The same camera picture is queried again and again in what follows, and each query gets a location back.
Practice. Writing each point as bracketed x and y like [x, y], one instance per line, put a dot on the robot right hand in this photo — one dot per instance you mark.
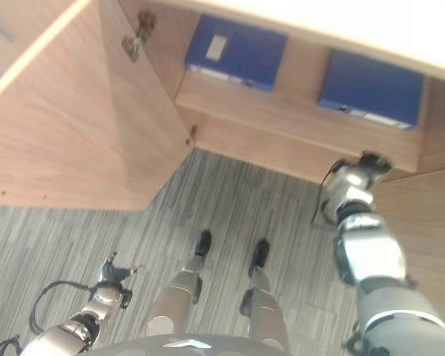
[374, 165]

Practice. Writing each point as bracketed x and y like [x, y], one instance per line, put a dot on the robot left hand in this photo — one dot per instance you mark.
[113, 273]

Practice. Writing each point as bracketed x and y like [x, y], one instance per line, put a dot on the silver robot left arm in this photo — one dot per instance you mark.
[78, 326]

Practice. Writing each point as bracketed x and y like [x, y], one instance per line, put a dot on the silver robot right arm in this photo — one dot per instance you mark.
[371, 252]

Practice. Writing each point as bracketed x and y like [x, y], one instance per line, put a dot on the wooden right cabinet door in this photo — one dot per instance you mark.
[426, 222]

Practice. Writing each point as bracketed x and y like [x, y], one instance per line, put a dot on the wooden cabinet door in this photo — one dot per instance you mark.
[70, 122]
[426, 222]

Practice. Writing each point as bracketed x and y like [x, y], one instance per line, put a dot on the wooden office cabinet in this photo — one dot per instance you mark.
[267, 122]

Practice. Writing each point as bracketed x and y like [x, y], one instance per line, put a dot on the wooden left cabinet door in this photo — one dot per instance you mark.
[70, 122]

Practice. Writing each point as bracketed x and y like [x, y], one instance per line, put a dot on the blue folder with white label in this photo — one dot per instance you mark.
[244, 55]

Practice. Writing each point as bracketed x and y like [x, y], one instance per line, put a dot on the silver robot left leg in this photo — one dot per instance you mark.
[174, 296]

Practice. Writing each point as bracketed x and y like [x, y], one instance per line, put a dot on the silver robot leg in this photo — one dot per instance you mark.
[174, 296]
[263, 308]

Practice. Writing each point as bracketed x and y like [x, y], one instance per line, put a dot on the dark robot left foot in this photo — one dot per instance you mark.
[204, 243]

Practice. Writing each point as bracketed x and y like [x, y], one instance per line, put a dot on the dark robot foot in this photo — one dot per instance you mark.
[204, 243]
[260, 254]

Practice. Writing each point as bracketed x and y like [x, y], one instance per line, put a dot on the grey robot torso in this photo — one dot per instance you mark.
[185, 345]

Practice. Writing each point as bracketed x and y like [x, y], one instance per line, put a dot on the dark robot right foot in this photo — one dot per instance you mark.
[260, 254]

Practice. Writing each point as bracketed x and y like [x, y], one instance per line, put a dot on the silver robot right leg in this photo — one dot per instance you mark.
[263, 308]

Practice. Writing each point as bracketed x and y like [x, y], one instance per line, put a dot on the small metal door hinge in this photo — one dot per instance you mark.
[191, 134]

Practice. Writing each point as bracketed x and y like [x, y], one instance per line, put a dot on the large metal door hinge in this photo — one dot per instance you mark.
[135, 42]

